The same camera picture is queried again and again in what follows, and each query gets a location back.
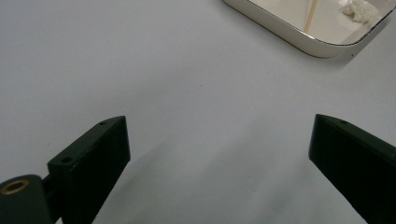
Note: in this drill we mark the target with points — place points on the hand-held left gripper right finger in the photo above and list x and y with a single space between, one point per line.
358 165

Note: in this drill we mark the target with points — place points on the white cotton wad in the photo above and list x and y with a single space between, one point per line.
361 11

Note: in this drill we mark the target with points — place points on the wooden cotton swab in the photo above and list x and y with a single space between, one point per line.
311 15

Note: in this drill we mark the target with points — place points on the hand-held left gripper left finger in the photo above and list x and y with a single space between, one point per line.
93 161

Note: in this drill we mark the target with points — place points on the white rectangular tray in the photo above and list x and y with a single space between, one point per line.
280 29

